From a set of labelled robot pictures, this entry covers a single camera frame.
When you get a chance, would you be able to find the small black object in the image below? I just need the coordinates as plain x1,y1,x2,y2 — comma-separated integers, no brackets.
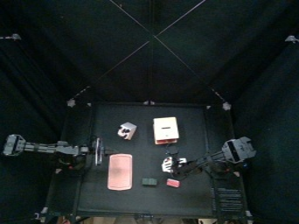
165,144,181,156

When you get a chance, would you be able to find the red toy carrot piece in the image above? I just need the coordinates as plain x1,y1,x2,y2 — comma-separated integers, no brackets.
166,178,182,189

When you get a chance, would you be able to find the cream box with red base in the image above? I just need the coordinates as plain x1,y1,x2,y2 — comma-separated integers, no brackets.
152,116,182,145

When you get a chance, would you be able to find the pink rectangular tray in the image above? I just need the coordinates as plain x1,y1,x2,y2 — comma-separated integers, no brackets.
107,153,135,192

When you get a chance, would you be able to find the grey white toy block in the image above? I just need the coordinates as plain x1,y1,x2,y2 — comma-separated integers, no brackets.
116,122,139,141

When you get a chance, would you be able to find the thin diagonal brace wire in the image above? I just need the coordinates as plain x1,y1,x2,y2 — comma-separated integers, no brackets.
108,0,227,103
71,0,207,100

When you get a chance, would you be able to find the dark green sushi roll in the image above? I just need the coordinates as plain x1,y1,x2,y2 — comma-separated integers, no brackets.
142,178,159,186

